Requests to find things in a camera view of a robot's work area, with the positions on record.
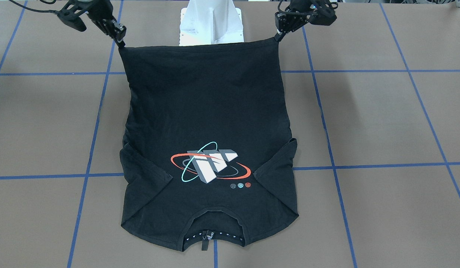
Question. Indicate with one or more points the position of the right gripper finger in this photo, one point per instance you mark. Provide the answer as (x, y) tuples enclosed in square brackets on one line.
[(115, 30)]

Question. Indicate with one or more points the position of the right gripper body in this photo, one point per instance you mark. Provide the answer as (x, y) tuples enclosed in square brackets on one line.
[(102, 15)]

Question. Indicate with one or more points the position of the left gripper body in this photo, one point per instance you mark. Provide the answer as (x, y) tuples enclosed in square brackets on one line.
[(293, 15)]

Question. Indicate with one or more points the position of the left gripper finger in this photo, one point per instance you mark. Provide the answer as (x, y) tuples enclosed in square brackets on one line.
[(287, 22)]

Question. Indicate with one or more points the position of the black graphic t-shirt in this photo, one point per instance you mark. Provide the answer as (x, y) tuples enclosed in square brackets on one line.
[(207, 148)]

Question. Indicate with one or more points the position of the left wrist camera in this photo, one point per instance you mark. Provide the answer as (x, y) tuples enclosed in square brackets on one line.
[(323, 12)]

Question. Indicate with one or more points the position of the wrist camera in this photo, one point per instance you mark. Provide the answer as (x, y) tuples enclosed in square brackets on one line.
[(71, 12), (323, 12)]

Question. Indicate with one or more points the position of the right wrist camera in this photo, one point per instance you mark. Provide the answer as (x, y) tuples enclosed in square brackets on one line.
[(71, 12)]

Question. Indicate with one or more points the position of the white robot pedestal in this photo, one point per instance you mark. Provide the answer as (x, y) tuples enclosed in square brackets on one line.
[(208, 22)]

